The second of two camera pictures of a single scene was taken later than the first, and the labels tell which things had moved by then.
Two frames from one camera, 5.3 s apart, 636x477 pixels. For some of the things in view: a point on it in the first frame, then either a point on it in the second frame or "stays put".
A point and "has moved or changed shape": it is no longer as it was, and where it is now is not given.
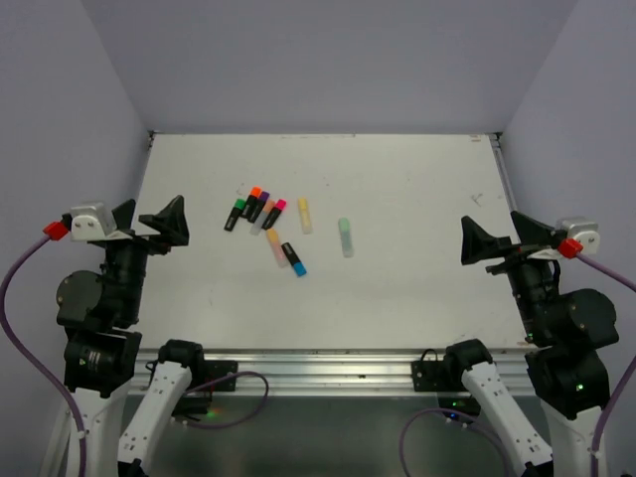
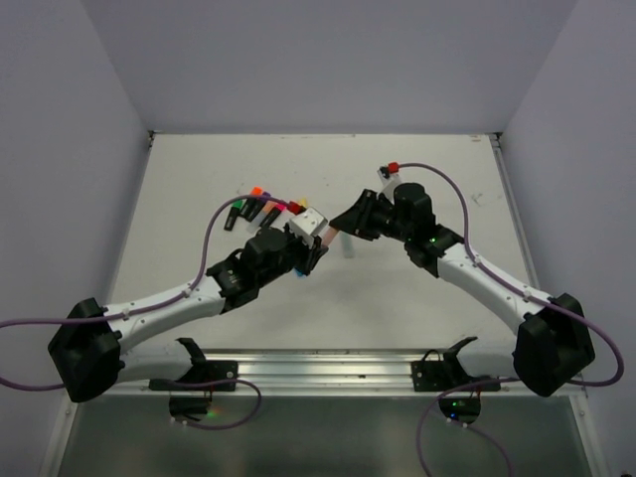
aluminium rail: [387, 372] stays put
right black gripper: [535, 235] → [357, 219]
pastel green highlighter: [347, 239] stays put
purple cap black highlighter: [256, 210] stays put
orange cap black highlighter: [254, 193] stays put
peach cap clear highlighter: [262, 217] stays put
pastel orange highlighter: [277, 248] has moved or changed shape
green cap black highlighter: [233, 218] stays put
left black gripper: [170, 221] → [310, 255]
